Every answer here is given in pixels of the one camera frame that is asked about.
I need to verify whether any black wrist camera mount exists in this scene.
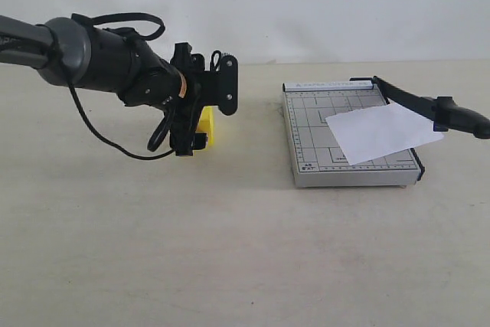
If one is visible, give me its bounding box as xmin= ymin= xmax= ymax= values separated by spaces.
xmin=171 ymin=42 xmax=239 ymax=116

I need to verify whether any white paper sheet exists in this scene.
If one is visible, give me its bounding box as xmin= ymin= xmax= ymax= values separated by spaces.
xmin=325 ymin=103 xmax=444 ymax=165

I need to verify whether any yellow cube block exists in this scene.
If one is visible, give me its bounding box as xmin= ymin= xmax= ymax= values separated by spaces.
xmin=194 ymin=106 xmax=214 ymax=150

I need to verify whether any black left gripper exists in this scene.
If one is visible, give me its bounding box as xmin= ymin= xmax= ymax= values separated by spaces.
xmin=170 ymin=82 xmax=207 ymax=157

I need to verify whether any black cutter blade arm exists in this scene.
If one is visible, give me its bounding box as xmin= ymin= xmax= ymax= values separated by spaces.
xmin=349 ymin=76 xmax=489 ymax=139

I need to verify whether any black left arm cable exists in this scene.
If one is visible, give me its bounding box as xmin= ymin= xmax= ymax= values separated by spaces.
xmin=68 ymin=12 xmax=181 ymax=160

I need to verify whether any grey paper cutter base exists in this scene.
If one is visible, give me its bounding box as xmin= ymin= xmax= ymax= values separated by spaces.
xmin=283 ymin=77 xmax=425 ymax=188

